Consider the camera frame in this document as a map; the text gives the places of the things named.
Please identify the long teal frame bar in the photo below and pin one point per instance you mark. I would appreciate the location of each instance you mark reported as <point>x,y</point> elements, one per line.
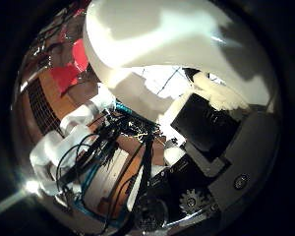
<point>88,183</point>

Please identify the teal metal bar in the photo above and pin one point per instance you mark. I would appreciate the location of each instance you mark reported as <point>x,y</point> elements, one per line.
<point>124,107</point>

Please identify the wooden cabinet with black grille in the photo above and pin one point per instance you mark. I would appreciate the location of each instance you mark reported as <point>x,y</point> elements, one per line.
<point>44,105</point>

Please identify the bright lamp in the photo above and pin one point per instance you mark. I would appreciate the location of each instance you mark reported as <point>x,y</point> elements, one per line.
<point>32,187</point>

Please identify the round red chair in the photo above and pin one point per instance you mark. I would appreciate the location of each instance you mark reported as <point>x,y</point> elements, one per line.
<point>79,55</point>

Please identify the white spray bottle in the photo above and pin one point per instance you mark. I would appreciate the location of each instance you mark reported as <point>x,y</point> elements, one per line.
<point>160,36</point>

